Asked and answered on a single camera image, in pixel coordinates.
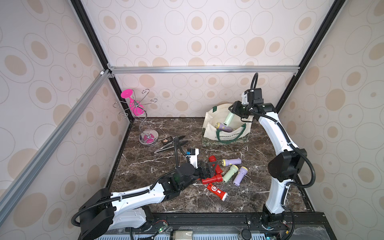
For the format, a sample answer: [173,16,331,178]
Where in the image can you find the green flashlight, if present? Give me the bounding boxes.
[223,112,235,126]
[223,165,239,183]

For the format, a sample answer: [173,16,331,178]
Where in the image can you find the aluminium frame rail left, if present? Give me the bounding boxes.
[1,69,112,225]

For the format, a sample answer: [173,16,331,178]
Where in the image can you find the purple flashlight right horizontal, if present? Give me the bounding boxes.
[222,158,242,167]

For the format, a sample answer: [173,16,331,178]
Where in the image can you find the purple flashlight far right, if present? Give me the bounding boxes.
[233,167,248,187]

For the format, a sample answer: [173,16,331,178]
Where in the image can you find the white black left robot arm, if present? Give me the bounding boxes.
[71,137,218,240]

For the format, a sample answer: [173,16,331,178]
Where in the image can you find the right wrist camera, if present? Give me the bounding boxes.
[242,88,264,107]

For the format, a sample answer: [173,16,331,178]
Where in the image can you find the aluminium frame rail back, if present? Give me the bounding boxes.
[110,65,300,75]

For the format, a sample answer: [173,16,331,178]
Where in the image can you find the black metal tongs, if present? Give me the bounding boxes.
[154,136,188,154]

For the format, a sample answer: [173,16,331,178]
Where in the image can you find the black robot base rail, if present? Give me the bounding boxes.
[86,212,336,240]

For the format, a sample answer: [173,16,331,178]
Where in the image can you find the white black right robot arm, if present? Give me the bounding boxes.
[226,73,316,231]

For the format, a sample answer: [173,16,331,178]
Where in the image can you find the aluminium frame rail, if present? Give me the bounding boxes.
[1,69,112,225]
[110,65,300,75]

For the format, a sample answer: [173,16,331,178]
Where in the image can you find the purple flashlight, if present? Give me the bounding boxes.
[233,167,248,187]
[215,122,233,133]

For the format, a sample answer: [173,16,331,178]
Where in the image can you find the red flashlight lower horizontal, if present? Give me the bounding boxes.
[202,175,223,185]

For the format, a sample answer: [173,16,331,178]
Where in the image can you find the purple flashlight bottom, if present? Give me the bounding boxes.
[215,122,233,133]

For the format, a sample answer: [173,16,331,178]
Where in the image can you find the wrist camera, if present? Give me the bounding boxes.
[242,88,264,107]
[186,149,200,169]

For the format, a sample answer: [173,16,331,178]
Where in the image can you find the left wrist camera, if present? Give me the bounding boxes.
[186,149,200,169]

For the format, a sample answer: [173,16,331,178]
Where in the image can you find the red flashlight with logo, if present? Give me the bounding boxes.
[207,184,228,202]

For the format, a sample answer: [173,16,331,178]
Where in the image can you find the cream green tote bag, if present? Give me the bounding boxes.
[202,104,253,147]

